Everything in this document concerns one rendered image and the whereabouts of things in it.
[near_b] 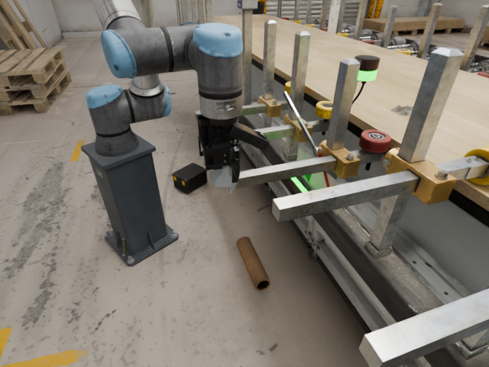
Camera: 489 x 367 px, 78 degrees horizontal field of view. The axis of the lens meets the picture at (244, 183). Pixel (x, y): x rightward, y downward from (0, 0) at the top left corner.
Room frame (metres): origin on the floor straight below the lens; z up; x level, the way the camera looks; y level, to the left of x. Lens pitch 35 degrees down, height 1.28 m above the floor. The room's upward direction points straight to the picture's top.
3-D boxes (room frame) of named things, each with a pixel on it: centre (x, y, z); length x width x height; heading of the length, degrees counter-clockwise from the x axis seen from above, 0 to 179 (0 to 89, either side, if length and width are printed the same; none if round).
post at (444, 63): (0.54, -0.34, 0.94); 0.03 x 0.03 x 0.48; 19
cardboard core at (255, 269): (1.07, -0.04, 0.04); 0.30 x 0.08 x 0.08; 19
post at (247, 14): (1.49, -0.01, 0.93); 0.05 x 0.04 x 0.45; 19
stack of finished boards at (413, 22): (8.54, -4.22, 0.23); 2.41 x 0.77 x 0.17; 106
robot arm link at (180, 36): (0.72, 0.11, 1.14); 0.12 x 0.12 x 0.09; 28
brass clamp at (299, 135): (0.99, -0.18, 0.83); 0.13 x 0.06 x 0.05; 19
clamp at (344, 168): (0.75, -0.27, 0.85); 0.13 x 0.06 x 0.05; 19
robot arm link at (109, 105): (1.29, 0.59, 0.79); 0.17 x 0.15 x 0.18; 118
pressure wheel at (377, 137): (0.77, -0.37, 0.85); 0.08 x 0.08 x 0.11
